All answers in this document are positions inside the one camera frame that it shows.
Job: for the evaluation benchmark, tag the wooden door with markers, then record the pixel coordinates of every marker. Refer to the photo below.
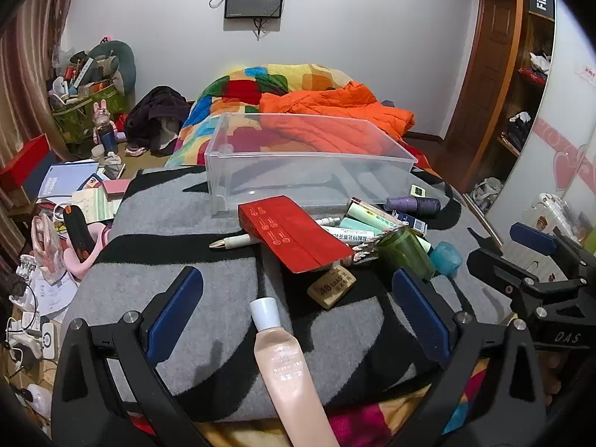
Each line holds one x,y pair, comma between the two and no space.
489,79

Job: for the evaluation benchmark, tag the purple thread spool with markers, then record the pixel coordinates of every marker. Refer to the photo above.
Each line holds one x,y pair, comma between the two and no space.
412,206

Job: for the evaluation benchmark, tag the dark blue small box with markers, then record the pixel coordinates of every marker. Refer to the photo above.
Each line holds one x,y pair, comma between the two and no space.
409,222

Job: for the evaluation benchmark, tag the red cardboard box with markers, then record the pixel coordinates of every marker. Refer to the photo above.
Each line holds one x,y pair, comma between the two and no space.
23,163

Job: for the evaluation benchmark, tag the pink tube with white cap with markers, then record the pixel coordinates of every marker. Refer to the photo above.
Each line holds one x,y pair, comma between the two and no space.
288,372

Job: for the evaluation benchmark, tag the dark tablet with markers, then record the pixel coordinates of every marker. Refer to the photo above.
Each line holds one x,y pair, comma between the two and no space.
115,169

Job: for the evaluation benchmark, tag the grey neck pillow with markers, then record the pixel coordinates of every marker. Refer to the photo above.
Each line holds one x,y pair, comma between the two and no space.
116,56

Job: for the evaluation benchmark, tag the clear plastic storage box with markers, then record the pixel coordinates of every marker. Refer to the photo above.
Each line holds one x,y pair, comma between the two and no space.
307,167

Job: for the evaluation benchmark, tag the white pen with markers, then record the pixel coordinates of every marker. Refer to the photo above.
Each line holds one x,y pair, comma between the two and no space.
237,241

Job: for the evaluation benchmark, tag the black box with white letters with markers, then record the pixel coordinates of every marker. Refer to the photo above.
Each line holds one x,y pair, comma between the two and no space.
541,0

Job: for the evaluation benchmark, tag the white printed tube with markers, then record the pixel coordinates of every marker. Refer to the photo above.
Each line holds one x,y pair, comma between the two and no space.
347,235

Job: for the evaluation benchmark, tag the pink notebook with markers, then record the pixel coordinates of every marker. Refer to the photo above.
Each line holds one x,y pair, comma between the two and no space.
116,187

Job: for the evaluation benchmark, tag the striped curtain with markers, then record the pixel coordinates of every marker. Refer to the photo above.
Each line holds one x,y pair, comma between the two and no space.
23,79

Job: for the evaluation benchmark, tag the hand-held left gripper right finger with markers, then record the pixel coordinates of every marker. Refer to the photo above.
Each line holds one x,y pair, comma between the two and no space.
421,316

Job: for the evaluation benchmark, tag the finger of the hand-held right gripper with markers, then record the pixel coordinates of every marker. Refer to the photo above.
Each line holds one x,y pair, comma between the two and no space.
533,238
493,267

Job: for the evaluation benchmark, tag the blue notebook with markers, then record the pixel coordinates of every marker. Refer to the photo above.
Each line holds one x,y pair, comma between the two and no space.
65,179

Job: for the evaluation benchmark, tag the pink rabbit toy bottle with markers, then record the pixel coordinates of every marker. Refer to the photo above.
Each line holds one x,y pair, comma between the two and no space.
105,123

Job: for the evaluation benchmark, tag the person's right hand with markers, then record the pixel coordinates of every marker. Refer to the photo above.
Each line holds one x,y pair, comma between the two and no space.
554,377

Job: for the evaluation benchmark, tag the pink handheld fan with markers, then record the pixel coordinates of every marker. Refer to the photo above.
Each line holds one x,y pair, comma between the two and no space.
46,247

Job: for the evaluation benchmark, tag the sliding door with heart print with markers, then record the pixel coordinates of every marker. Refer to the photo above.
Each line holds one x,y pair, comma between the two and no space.
563,125

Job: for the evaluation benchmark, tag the white power strip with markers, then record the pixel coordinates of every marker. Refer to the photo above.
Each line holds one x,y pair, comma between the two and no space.
44,340

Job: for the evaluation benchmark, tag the wooden wardrobe shelf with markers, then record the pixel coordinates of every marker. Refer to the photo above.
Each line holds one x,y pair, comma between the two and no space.
531,84

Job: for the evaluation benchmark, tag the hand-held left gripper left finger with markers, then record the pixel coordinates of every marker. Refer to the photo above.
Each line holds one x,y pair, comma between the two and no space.
177,316

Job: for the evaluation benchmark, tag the green glass jar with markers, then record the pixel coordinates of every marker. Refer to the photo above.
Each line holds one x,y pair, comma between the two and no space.
405,254

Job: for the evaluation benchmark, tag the orange puffer jacket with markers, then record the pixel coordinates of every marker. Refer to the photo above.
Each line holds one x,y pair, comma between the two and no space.
335,107

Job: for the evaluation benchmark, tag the green storage bag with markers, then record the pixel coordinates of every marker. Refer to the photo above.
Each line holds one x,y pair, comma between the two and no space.
88,116

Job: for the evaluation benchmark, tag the small wall monitor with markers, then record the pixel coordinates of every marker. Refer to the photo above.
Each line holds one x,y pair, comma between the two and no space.
254,0

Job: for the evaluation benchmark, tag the black and orange tool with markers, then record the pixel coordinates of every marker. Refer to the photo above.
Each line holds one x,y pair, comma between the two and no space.
80,233

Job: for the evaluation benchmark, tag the dark clothing pile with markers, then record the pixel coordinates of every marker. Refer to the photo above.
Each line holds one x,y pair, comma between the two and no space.
153,111

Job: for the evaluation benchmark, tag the teal round container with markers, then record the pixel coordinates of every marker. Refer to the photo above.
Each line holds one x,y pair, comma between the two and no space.
446,260

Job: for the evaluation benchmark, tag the green and white booklet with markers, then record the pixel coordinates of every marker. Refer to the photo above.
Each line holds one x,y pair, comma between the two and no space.
95,205

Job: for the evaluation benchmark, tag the colourful patchwork blanket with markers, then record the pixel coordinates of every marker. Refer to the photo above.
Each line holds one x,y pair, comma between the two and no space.
223,102

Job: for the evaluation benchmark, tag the white paper sheets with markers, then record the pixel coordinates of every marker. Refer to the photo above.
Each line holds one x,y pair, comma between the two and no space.
56,293

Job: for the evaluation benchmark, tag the wooden block eraser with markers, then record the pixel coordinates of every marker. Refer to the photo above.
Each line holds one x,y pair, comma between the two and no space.
331,286

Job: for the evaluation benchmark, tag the grey and black blanket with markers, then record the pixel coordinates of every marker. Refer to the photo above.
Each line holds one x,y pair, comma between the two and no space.
195,260

